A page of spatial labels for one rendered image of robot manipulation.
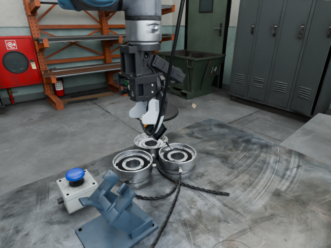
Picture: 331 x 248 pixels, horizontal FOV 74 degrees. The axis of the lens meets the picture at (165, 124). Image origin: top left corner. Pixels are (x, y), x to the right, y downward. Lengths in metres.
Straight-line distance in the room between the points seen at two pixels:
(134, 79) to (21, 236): 0.37
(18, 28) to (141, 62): 3.75
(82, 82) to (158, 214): 4.08
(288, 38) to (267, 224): 2.91
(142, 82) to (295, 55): 2.88
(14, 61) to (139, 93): 3.57
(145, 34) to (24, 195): 0.46
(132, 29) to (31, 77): 3.62
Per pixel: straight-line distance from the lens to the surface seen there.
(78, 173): 0.52
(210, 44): 4.60
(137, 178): 0.57
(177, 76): 0.54
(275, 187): 0.63
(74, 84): 4.44
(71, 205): 0.53
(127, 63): 0.48
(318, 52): 3.10
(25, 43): 3.99
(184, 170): 0.60
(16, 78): 4.02
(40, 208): 0.59
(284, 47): 3.30
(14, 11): 4.20
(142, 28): 0.47
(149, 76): 0.48
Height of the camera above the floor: 1.17
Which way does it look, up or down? 25 degrees down
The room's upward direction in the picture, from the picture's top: straight up
